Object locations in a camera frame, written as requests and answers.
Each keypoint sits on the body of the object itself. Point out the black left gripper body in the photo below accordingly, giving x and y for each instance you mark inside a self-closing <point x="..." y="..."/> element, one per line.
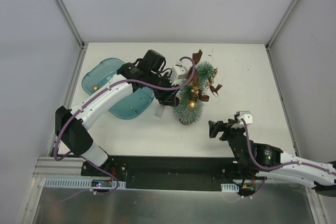
<point x="165" y="95"/>

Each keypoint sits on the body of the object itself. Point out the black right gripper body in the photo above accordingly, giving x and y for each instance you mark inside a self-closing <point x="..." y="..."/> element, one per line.
<point x="227" y="129"/>

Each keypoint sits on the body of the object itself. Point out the small frosted green christmas tree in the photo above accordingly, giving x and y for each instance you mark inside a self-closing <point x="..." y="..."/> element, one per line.
<point x="182" y="113"/>

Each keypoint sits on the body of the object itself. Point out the gold ball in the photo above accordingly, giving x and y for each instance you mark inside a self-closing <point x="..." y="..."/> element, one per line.
<point x="192" y="104"/>

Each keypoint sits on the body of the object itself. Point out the gold berry sprig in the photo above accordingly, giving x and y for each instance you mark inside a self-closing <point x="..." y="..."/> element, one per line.
<point x="204" y="79"/>

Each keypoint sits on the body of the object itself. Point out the brown ribbon bow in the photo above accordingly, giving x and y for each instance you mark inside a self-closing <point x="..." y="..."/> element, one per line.
<point x="198" y="64"/>

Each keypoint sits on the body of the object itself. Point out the teal transparent plastic bin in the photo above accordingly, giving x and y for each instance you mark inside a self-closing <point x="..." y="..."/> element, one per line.
<point x="130" y="106"/>

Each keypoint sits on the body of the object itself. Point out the brown matte ball ornament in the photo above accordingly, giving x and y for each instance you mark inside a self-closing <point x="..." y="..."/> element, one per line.
<point x="177" y="100"/>

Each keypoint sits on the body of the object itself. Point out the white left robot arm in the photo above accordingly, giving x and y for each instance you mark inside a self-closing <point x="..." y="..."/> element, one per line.
<point x="72" y="125"/>

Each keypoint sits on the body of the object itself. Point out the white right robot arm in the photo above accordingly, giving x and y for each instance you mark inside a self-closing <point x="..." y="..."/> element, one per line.
<point x="264" y="160"/>

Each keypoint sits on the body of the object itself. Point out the right controller board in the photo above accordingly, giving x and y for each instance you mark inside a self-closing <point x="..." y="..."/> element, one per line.
<point x="236" y="188"/>

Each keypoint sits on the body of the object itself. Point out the controller board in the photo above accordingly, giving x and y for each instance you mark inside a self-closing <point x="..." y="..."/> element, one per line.
<point x="236" y="188"/>
<point x="99" y="184"/>

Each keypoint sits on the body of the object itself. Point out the gold glitter ball ornament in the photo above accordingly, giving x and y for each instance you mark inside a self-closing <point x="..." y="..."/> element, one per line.
<point x="95" y="88"/>

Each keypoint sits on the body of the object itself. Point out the left controller board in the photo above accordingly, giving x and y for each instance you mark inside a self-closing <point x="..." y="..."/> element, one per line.
<point x="99" y="184"/>

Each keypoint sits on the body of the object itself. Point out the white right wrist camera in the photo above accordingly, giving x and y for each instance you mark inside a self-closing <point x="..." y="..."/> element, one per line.
<point x="244" y="117"/>

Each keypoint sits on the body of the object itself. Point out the left aluminium corner post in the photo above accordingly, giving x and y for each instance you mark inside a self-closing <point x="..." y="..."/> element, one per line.
<point x="69" y="22"/>

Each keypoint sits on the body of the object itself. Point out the aluminium corner post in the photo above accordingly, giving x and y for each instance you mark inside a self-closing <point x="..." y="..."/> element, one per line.
<point x="69" y="22"/>
<point x="284" y="19"/>

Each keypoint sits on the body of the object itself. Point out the right aluminium corner post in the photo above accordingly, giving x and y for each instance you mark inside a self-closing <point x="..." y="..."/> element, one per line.
<point x="284" y="19"/>

